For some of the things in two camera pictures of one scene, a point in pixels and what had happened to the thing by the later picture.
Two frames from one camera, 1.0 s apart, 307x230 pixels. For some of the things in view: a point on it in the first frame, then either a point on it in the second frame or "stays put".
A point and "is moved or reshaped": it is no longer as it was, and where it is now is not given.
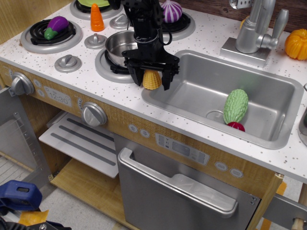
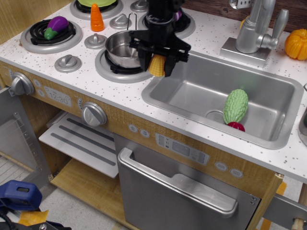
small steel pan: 118,42 stays put
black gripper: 150,54 → 159,38
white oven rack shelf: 94,147 stays put
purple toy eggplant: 57,24 stays put
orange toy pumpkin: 296,44 stays put
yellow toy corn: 152,80 is moved or reshaped
